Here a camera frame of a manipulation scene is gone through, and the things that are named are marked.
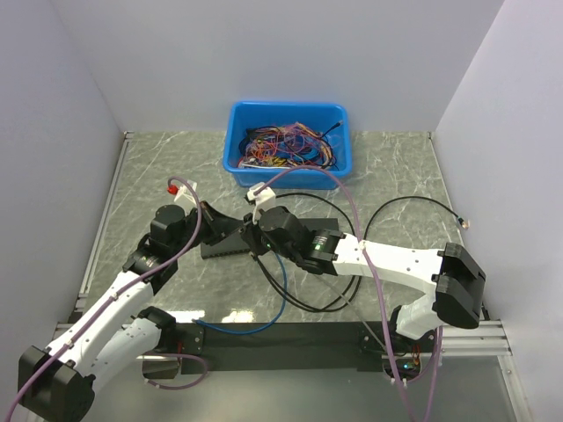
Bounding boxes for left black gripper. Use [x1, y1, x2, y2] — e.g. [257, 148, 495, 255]
[172, 200, 244, 258]

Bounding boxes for black network switch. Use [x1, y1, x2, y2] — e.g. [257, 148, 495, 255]
[201, 232, 250, 259]
[300, 218, 341, 244]

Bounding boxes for black braided ethernet cable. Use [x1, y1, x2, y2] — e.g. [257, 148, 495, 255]
[252, 252, 362, 312]

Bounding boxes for blue ethernet cable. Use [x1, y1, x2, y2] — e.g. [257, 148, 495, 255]
[193, 254, 289, 337]

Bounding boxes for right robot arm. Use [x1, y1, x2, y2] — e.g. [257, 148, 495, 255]
[240, 206, 486, 351]

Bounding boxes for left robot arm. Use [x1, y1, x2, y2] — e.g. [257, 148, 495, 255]
[16, 201, 242, 421]

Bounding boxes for blue plastic bin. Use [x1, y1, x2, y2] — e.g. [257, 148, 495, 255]
[223, 101, 353, 190]

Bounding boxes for black base beam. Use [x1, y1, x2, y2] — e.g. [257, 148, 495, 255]
[144, 320, 439, 382]

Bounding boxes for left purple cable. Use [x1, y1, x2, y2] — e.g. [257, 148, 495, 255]
[8, 176, 210, 422]

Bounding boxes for purple cable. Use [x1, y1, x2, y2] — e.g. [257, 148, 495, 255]
[8, 176, 210, 422]
[259, 165, 443, 422]

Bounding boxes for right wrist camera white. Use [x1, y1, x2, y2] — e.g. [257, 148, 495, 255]
[245, 182, 276, 224]

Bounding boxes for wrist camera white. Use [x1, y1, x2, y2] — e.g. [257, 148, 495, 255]
[167, 180, 196, 209]
[245, 182, 276, 224]

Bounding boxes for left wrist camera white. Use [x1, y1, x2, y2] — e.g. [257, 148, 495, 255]
[167, 180, 196, 209]

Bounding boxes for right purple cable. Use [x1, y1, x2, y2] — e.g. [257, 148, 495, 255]
[259, 165, 443, 422]

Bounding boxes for tangled coloured wires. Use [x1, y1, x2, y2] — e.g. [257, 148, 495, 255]
[238, 119, 346, 171]

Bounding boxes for long black ethernet cable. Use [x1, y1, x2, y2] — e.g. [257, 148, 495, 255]
[272, 191, 471, 247]

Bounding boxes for aluminium rail frame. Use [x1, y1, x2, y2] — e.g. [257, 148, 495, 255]
[77, 131, 521, 421]

